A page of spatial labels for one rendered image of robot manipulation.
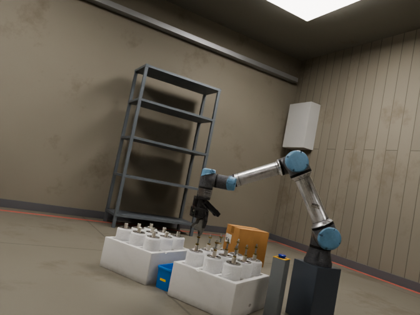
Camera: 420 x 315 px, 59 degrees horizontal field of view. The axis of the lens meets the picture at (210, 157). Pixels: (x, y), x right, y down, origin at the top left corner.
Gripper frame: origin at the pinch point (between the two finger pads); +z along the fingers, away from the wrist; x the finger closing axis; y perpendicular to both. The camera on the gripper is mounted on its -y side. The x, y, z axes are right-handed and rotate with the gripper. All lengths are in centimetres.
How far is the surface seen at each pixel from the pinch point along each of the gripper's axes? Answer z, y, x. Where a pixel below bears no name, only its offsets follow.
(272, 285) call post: 17.5, -34.6, 24.3
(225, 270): 13.3, -7.8, 21.1
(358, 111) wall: -146, -241, -158
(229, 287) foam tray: 19.3, -8.2, 27.2
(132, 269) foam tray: 28.6, 26.7, -25.1
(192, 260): 14.0, 3.2, 4.0
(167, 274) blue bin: 25.5, 11.2, -9.1
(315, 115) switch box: -144, -226, -221
